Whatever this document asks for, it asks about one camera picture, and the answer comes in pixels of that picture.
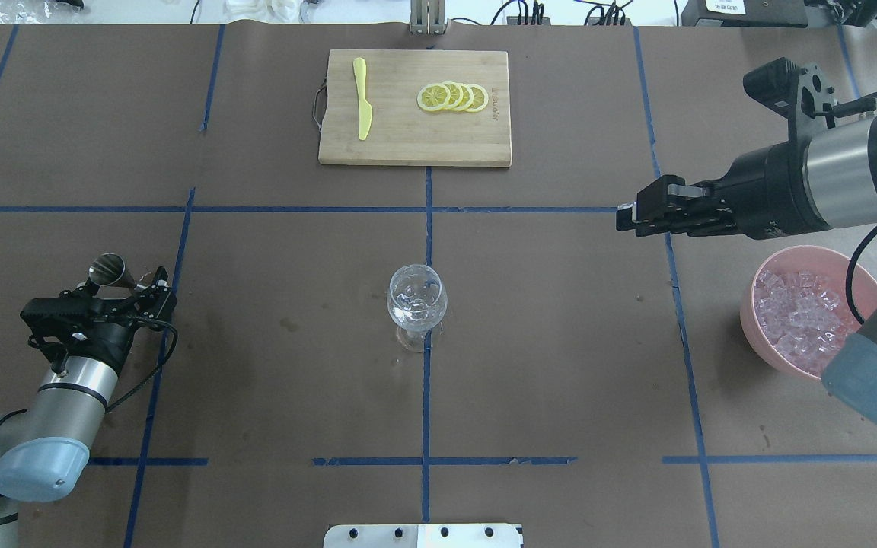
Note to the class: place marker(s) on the ice cubes pile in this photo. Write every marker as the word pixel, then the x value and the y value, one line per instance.
pixel 803 316

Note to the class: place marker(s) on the pink ice bowl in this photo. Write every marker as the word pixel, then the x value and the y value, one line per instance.
pixel 804 257

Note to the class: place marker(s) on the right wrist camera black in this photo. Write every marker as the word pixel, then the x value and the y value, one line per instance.
pixel 803 96

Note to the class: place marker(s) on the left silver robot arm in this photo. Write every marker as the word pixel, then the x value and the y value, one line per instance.
pixel 45 448

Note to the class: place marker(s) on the steel jigger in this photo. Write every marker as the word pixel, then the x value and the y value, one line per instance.
pixel 109 270

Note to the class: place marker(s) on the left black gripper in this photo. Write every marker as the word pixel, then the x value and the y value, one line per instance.
pixel 109 336

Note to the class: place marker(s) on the black box device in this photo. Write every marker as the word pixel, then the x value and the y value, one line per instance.
pixel 789 14

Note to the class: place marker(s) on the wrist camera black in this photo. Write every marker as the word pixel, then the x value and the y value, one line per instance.
pixel 52 320
pixel 803 96

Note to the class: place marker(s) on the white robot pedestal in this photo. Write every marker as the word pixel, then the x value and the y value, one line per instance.
pixel 425 535

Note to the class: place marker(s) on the clear wine glass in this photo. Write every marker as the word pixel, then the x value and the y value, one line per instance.
pixel 417 302

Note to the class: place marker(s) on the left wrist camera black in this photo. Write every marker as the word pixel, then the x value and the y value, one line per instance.
pixel 52 320

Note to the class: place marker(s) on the bamboo cutting board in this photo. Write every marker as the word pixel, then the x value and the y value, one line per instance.
pixel 404 135

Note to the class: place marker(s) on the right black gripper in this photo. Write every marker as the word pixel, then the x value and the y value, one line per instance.
pixel 770 192

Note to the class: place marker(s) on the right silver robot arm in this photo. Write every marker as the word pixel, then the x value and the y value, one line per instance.
pixel 818 182

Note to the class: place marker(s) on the aluminium frame post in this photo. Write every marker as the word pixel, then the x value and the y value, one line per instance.
pixel 428 17

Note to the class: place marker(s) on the yellow plastic knife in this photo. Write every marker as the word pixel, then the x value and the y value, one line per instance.
pixel 365 109

